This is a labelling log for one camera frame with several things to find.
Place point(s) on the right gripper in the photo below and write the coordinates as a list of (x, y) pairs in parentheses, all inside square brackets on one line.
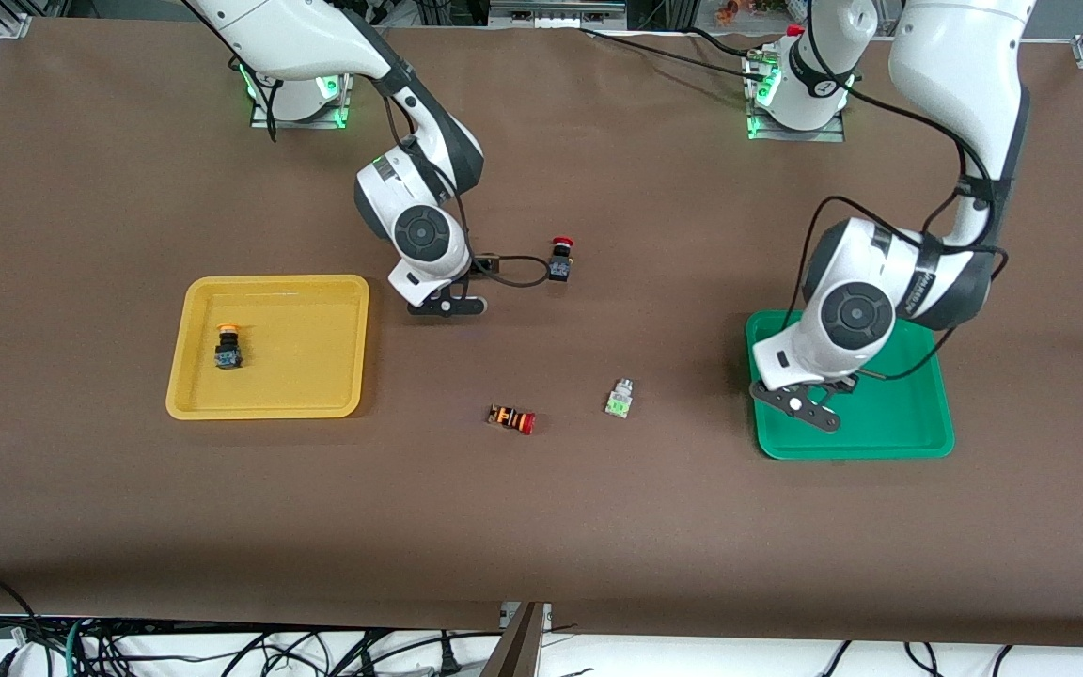
[(473, 268)]

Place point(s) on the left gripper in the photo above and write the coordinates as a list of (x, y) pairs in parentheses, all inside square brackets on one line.
[(846, 385)]

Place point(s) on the green push button switch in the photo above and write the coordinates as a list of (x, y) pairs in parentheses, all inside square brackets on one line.
[(618, 402)]

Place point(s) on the yellow push button switch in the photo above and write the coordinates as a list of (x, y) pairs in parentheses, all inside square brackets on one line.
[(227, 355)]

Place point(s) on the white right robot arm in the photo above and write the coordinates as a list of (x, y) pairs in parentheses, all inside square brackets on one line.
[(316, 38)]

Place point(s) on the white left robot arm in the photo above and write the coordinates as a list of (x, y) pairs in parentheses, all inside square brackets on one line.
[(955, 56)]

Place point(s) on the green plastic tray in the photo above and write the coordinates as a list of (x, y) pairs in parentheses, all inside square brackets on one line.
[(889, 423)]

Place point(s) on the red button with blue block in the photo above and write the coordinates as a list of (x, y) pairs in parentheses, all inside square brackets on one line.
[(559, 268)]

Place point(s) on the red button with orange block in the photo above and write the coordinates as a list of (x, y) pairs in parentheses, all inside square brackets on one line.
[(513, 419)]

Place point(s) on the yellow plastic tray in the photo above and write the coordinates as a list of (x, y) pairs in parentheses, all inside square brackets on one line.
[(297, 357)]

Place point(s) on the brown table cover sheet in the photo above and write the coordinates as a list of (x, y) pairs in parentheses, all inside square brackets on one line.
[(598, 527)]

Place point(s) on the brown table leg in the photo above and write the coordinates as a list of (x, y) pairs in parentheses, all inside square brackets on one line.
[(515, 649)]

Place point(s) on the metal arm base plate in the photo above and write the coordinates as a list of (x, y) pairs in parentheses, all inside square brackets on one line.
[(264, 120), (791, 134)]

